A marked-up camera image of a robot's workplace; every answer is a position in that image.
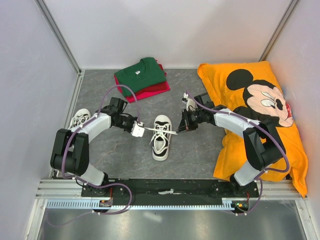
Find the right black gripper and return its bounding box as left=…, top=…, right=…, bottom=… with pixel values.
left=176, top=108, right=204, bottom=134

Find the black white sneaker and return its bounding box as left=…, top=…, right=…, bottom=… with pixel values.
left=67, top=108, right=92, bottom=130
left=145, top=114, right=178, bottom=162

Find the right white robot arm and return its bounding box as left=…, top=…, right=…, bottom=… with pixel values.
left=176, top=92, right=290, bottom=197

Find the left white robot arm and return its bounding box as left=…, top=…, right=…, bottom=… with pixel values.
left=50, top=97, right=139, bottom=197

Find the pink folded t-shirt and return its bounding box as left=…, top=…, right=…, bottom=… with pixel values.
left=114, top=75, right=170, bottom=103

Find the red folded t-shirt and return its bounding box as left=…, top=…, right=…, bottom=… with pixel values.
left=125, top=57, right=167, bottom=95

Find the green folded t-shirt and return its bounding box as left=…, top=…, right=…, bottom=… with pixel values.
left=114, top=57, right=169, bottom=98

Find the orange Mickey Mouse pillow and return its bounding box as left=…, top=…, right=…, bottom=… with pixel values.
left=197, top=61, right=308, bottom=197

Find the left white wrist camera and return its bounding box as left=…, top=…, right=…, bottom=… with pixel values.
left=131, top=121, right=145, bottom=138

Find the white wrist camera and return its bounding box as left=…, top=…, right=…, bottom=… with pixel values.
left=182, top=93, right=198, bottom=111
left=131, top=121, right=145, bottom=138

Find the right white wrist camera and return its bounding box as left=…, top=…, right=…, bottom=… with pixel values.
left=182, top=93, right=198, bottom=111

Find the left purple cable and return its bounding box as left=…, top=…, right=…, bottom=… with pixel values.
left=44, top=84, right=143, bottom=227

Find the purple cable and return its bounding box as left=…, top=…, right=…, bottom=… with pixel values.
left=186, top=89, right=291, bottom=217
left=44, top=84, right=143, bottom=227

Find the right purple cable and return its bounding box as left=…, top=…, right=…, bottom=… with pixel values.
left=186, top=89, right=291, bottom=217

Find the grey slotted cable duct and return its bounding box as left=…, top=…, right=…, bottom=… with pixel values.
left=46, top=198, right=246, bottom=210

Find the front aluminium rail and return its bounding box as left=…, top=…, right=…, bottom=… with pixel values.
left=36, top=179, right=307, bottom=201

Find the left aluminium frame post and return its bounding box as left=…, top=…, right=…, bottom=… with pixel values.
left=35, top=0, right=83, bottom=76

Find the aluminium frame post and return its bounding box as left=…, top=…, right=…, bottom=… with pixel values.
left=35, top=0, right=83, bottom=76
left=258, top=0, right=301, bottom=62

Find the right aluminium frame post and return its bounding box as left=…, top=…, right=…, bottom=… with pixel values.
left=258, top=0, right=301, bottom=62

